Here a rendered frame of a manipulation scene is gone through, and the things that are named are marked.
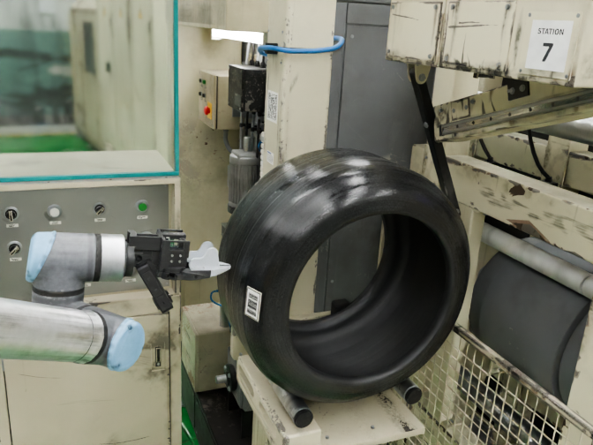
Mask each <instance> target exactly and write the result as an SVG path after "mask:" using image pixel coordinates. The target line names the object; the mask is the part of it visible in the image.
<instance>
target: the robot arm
mask: <svg viewBox="0 0 593 445"><path fill-rule="evenodd" d="M166 231H177V232H166ZM190 242H191V241H186V235H185V233H184V232H183V230H171V229H157V231H156V234H146V233H136V232H135V230H128V231H127V239H125V237H124V235H123V234H93V233H70V232H56V231H52V232H37V233H35V234H33V236H32V238H31V243H30V248H29V254H28V260H27V266H26V280H27V281H28V282H30V283H31V282H33V288H32V302H26V301H21V300H15V299H9V298H0V359H19V360H39V361H57V362H72V363H75V364H82V365H99V366H105V367H107V368H108V369H109V370H110V371H116V372H122V371H125V370H127V369H129V368H130V367H131V366H133V365H134V363H135V362H136V361H137V359H138V358H139V355H140V353H141V352H142V349H143V346H144V342H145V332H144V329H143V327H142V326H141V324H139V323H138V322H136V321H135V320H134V319H132V318H126V317H124V316H121V315H119V314H116V313H112V312H109V311H107V310H104V309H101V308H99V307H97V306H94V305H90V304H88V303H84V291H85V282H121V281H122V280H123V278H124V276H132V273H133V268H134V267H136V269H137V271H138V273H139V275H140V277H141V278H142V280H143V282H144V283H145V285H146V287H147V288H148V290H149V291H150V293H151V295H152V299H153V301H154V305H155V306H156V307H157V309H158V310H161V312H162V313H166V312H167V311H169V310H171V309H173V308H174V307H173V305H172V303H173V300H172V298H171V295H170V294H169V293H168V291H167V290H164V288H163V287H162V285H161V283H160V281H159V279H158V277H160V278H162V279H165V280H174V281H176V280H186V281H194V280H201V279H206V278H210V277H212V276H216V275H219V274H221V273H223V272H225V271H227V270H229V269H230V267H231V266H230V264H227V263H223V262H219V257H218V251H217V249H216V248H214V245H213V244H212V243H211V242H209V241H207V242H204V243H203V244H202V246H201V247H200V248H199V249H198V251H190Z"/></svg>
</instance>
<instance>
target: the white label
mask: <svg viewBox="0 0 593 445"><path fill-rule="evenodd" d="M261 295H262V293H260V292H258V291H257V290H254V289H253V288H251V287H249V286H247V293H246V301H245V309H244V314H246V315H247V316H249V317H251V318H253V319H254V320H256V321H259V310H260V303H261Z"/></svg>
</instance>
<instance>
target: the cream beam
mask: <svg viewBox="0 0 593 445"><path fill-rule="evenodd" d="M533 19H535V20H571V21H573V22H574V24H573V29H572V33H571V38H570V43H569V48H568V52H567V60H566V66H565V70H564V72H552V71H545V70H538V69H530V68H525V64H526V58H527V54H528V48H529V38H530V33H531V28H532V23H533ZM386 60H392V61H398V62H404V63H410V64H421V65H427V66H432V67H439V68H445V69H450V70H457V71H463V72H474V73H480V74H485V75H492V76H498V77H503V78H510V79H520V80H527V81H532V82H538V83H545V84H550V85H556V86H563V87H574V88H593V0H391V9H390V18H389V27H388V36H387V52H386Z"/></svg>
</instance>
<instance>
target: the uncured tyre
mask: <svg viewBox="0 0 593 445"><path fill-rule="evenodd" d="M373 215H381V217H382V221H383V224H384V232H385V242H384V249H383V253H382V257H381V261H380V264H379V267H378V269H377V271H376V273H375V275H374V277H373V278H372V280H371V281H370V283H369V284H368V286H367V287H366V288H365V289H364V291H363V292H362V293H361V294H360V295H359V296H358V297H357V298H356V299H355V300H354V301H352V302H351V303H350V304H349V305H347V306H345V307H344V308H342V309H341V310H340V311H338V312H336V313H333V314H330V315H328V316H326V317H322V318H318V319H314V320H306V321H300V320H292V319H290V318H289V309H290V302H291V298H292V295H293V291H294V289H295V286H296V283H297V280H298V277H299V276H300V274H301V272H302V271H303V269H304V266H305V265H306V263H307V262H308V260H309V259H310V258H311V256H312V255H313V254H314V253H315V252H316V251H317V250H318V249H319V247H320V246H321V245H322V244H323V243H324V242H326V241H327V240H328V239H329V238H330V237H332V236H333V234H334V233H336V232H337V231H339V230H341V229H342V228H344V227H346V226H347V225H349V224H351V223H353V222H356V221H358V220H361V219H364V218H366V217H369V216H373ZM218 257H219V262H223V263H227V264H230V266H231V267H230V269H229V270H227V271H225V272H223V273H221V274H219V275H217V285H218V292H219V297H220V301H221V306H222V309H223V311H224V313H225V315H226V317H227V319H228V321H229V323H230V325H231V327H232V328H233V329H234V331H235V332H236V335H237V336H238V338H239V340H240V341H241V343H242V345H243V346H244V348H245V349H246V351H247V353H248V354H249V356H250V358H251V360H252V361H253V363H254V364H255V366H256V367H257V368H258V369H259V370H260V371H261V372H262V373H263V374H264V375H265V376H266V377H267V378H268V379H269V380H270V381H272V382H273V383H275V384H276V385H278V386H279V387H281V388H283V389H284V390H286V391H288V392H289V393H290V394H292V395H295V396H298V397H301V398H303V399H306V400H310V401H314V402H320V403H346V402H351V401H356V400H360V399H364V398H366V397H369V396H374V395H376V394H378V393H380V392H383V391H385V390H388V389H390V388H392V387H394V386H396V385H397V384H399V383H401V382H403V381H405V380H406V379H408V378H409V377H410V376H411V375H412V374H414V373H415V372H416V371H418V370H419V369H420V368H421V367H422V366H424V365H425V364H426V363H427V362H428V361H429V360H430V359H431V358H432V356H433V355H434V354H435V353H436V352H437V351H438V349H439V348H440V347H441V345H442V344H443V343H444V342H445V341H446V339H447V337H448V336H449V334H450V332H451V330H452V329H453V327H454V324H455V323H456V321H457V319H458V316H459V314H460V311H461V309H462V305H463V301H464V299H465V295H466V291H467V287H468V282H469V270H470V252H469V241H468V236H467V232H466V230H465V227H464V224H463V222H462V219H461V217H460V215H459V213H458V212H457V210H456V208H455V207H454V205H453V204H452V202H451V201H450V200H449V199H448V197H447V196H446V195H445V194H444V193H443V192H442V191H441V190H440V189H439V188H438V187H437V186H436V185H435V184H434V183H433V182H432V181H430V180H429V179H428V178H426V177H424V176H422V175H421V174H419V173H417V172H415V171H413V170H410V169H408V168H405V167H403V166H401V165H399V164H397V163H395V162H391V161H389V160H388V159H386V158H383V157H381V156H379V155H376V154H373V153H370V152H367V151H364V150H360V149H354V148H346V147H336V148H327V149H320V150H316V151H311V152H308V153H305V154H302V155H298V156H296V157H293V158H291V159H289V160H287V161H286V162H283V163H281V164H280V165H278V166H276V167H275V168H273V169H272V170H270V171H269V172H267V173H266V175H264V176H263V177H262V178H261V179H260V180H258V181H257V182H256V183H255V184H254V185H253V186H252V187H251V189H250V190H249V191H248V192H247V193H246V194H245V195H244V197H243V198H242V199H241V200H240V201H239V203H238V204H237V206H236V208H235V210H234V211H233V213H232V215H231V217H230V218H229V221H228V223H227V225H226V228H225V230H224V232H223V235H222V238H221V244H220V248H219V253H218ZM247 286H249V287H251V288H253V289H254V290H257V291H258V292H260V293H262V295H261V303H260V310H259V321H256V320H254V319H253V318H251V317H249V316H247V315H246V314H244V309H245V301H246V293H247Z"/></svg>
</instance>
